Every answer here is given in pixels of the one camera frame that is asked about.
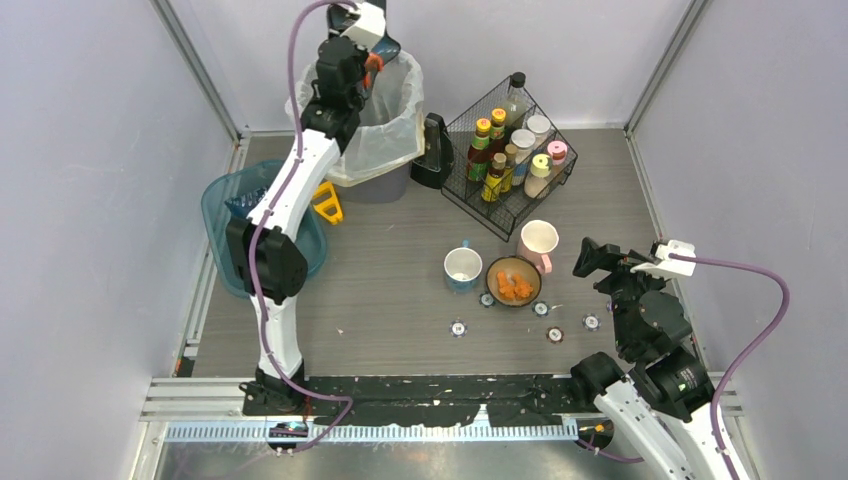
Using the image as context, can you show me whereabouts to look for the blue star-shaped plate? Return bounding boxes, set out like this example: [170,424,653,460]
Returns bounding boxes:
[353,1,401,65]

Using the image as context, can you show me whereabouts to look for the brown bowl with nuggets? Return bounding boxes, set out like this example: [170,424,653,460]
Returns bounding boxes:
[484,256,542,308]

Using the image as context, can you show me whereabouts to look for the yellow plastic holder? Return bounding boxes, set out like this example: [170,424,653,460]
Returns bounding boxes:
[311,181,344,225]

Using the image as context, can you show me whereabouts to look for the black cap glass bottle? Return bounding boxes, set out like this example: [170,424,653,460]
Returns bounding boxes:
[499,72,528,136]

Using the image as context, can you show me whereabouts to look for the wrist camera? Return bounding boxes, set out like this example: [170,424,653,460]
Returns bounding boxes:
[630,240,696,280]
[326,2,386,50]

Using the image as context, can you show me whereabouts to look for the teal transparent plastic tub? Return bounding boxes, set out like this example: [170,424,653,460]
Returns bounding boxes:
[201,159,327,299]

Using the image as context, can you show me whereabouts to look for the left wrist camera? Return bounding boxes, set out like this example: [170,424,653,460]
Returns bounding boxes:
[326,2,386,50]

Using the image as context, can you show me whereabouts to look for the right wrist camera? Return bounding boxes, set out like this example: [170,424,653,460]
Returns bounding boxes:
[630,240,696,280]

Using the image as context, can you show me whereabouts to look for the yellow cap sauce bottle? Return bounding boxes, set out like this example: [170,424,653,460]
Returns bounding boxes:
[466,118,491,182]
[487,108,507,156]

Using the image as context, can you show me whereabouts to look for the yellow cap spice jar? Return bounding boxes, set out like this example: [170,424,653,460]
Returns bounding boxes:
[524,153,551,199]

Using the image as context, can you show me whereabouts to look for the black wire rack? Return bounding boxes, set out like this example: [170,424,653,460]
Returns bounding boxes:
[441,76,578,241]

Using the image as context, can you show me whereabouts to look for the blue floral mug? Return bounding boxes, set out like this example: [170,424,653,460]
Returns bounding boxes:
[443,239,483,294]

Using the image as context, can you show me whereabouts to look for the red poker chip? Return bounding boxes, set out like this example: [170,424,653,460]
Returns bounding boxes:
[545,326,565,344]

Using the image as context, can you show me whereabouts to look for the pink mug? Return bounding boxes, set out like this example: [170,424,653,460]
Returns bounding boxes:
[517,220,560,275]

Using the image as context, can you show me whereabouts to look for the dark blue plate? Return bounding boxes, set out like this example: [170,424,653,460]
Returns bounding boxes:
[225,187,268,218]

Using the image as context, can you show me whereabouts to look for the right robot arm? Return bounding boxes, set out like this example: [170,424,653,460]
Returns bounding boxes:
[570,237,748,479]

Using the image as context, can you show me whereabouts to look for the white trash bag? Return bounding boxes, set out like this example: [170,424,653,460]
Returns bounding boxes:
[275,52,424,188]

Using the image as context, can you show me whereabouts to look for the glass jar white beads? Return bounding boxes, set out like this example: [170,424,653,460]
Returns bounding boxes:
[526,114,552,147]

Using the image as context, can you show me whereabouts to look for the black device behind bin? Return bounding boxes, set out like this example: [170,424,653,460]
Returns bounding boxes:
[411,112,454,190]

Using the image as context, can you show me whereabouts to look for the pink cap spice jar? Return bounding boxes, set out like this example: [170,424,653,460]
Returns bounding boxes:
[547,140,569,180]

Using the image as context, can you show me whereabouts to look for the small yellow oil bottle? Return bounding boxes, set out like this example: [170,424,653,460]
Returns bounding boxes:
[501,143,518,194]

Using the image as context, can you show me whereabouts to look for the grey trash bin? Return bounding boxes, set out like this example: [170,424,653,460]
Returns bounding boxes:
[336,162,412,204]

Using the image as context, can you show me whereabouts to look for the small brown cap bottle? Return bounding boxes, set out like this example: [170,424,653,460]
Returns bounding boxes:
[481,153,507,203]

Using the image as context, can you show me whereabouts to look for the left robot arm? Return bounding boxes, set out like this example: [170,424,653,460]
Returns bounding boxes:
[226,35,384,415]

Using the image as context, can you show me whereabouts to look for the shrimp on plate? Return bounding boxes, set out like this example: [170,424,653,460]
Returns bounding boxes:
[363,52,384,91]

